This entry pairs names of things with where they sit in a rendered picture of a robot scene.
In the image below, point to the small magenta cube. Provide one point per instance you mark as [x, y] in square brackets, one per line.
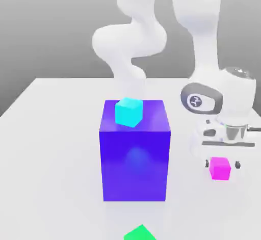
[220, 169]

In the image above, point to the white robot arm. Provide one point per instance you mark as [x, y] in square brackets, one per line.
[146, 36]

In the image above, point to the small cyan cube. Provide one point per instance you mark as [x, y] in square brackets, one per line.
[128, 113]

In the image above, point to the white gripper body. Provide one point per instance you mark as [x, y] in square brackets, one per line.
[226, 151]

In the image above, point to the large blue box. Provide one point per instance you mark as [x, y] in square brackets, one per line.
[134, 162]

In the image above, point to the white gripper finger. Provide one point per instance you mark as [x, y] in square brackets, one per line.
[207, 163]
[237, 165]

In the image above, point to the small green cube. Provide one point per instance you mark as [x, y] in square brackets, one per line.
[140, 233]

